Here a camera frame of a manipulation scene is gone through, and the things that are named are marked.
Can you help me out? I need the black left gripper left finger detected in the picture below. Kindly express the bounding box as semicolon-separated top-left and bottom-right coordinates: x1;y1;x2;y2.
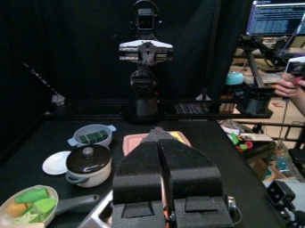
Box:
113;126;166;228

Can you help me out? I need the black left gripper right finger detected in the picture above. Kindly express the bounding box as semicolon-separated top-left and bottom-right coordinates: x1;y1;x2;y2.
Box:
158;127;236;228

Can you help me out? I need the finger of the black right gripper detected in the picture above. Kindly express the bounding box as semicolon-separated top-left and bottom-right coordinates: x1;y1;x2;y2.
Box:
148;41;158;66
138;41;149;66

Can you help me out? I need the person's forearm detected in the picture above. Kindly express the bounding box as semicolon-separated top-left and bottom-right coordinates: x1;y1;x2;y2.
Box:
291;90;305;118

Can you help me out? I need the person's hand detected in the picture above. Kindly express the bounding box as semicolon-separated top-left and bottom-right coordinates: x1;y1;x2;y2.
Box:
273;73;305;100

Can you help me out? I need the cream toy cooking pot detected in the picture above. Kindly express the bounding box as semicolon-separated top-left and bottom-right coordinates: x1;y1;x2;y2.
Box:
65;159;114;189

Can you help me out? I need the pink rectangular tray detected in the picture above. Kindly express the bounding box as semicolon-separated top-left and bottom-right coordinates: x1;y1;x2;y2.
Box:
122;132;193;157

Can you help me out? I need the black pot lid with knob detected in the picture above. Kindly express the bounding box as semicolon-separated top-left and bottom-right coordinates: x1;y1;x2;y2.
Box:
66;144;113;175

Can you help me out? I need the yellow toy food block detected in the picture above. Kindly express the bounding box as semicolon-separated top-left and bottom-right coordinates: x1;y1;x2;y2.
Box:
169;132;189;145

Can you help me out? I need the white round bowl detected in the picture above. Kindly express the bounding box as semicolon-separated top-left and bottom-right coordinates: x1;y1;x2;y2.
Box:
225;194;243;224

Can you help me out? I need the green toy piece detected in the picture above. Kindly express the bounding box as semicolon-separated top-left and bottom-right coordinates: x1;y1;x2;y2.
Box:
229;133;245;151

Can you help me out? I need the dark green toy block strip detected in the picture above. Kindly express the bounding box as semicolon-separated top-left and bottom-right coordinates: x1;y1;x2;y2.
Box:
77;129;112;144

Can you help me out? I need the red toy piece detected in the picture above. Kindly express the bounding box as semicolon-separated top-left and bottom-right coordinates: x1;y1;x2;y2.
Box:
243;140;256;151

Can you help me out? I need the black vented panel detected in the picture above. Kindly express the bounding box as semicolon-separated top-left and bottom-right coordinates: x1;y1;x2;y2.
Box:
173;102;207;116

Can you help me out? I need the teal cup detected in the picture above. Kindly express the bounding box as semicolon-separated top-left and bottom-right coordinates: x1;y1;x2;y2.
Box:
225;71;245;86

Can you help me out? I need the light green toy vegetable chunk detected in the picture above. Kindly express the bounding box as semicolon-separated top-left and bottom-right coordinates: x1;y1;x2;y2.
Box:
33;198;58;216

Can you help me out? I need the green toy cylinder vegetable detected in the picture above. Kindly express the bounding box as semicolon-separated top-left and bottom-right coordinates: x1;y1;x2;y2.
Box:
15;188;50;205

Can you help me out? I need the grey keyboard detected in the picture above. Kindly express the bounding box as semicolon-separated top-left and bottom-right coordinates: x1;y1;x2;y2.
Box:
244;72;284;85

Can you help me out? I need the yellow toy corn piece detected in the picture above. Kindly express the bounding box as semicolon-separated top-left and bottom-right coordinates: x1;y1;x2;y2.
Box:
6;202;30;218

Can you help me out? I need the computer monitor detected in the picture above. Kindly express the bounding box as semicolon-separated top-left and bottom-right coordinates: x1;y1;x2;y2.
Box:
245;0;305;37

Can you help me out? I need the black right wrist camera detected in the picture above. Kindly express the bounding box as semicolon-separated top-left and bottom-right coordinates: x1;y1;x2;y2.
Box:
136;8;158;30

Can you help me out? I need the silver frame corner clamp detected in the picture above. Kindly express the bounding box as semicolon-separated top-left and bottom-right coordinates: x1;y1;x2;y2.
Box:
50;93;67;107
196;94;213;102

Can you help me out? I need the blue-grey toy bowl with handles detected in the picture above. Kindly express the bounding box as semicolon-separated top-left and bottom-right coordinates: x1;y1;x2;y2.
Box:
67;124;117;149

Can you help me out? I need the black camera on stand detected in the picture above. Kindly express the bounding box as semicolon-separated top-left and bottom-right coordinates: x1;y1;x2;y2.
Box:
265;179;305;228

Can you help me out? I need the white leader arm handle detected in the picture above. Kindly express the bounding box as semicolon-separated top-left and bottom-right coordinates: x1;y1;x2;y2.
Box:
285;56;305;87

